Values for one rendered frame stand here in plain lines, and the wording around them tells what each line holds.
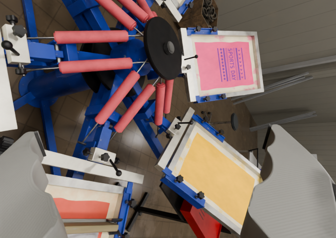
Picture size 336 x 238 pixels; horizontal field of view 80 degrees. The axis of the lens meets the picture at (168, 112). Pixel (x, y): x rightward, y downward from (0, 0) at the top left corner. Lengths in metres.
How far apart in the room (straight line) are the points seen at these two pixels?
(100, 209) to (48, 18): 1.76
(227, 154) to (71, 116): 1.48
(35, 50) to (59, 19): 1.46
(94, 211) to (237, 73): 1.58
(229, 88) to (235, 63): 0.24
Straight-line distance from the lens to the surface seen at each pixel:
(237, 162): 1.76
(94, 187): 1.09
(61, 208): 1.07
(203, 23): 3.97
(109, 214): 1.24
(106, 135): 1.05
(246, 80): 2.08
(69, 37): 0.97
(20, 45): 0.88
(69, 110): 2.16
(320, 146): 9.97
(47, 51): 0.96
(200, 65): 1.78
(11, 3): 2.23
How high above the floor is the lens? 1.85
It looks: 34 degrees down
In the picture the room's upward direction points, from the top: 84 degrees clockwise
